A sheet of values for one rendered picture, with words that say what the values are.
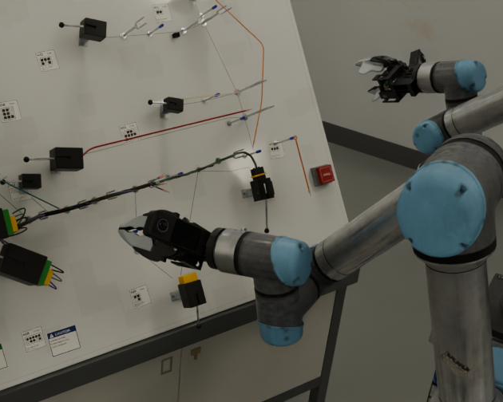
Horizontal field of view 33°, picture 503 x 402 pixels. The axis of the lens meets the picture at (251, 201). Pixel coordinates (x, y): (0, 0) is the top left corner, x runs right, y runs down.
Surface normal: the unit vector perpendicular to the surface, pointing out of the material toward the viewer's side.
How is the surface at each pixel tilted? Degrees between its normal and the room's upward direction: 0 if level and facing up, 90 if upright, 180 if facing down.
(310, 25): 90
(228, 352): 90
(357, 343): 0
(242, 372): 90
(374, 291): 0
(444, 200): 84
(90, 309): 54
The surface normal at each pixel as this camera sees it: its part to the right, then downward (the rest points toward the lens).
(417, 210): -0.51, 0.29
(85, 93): 0.51, -0.11
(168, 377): 0.57, 0.47
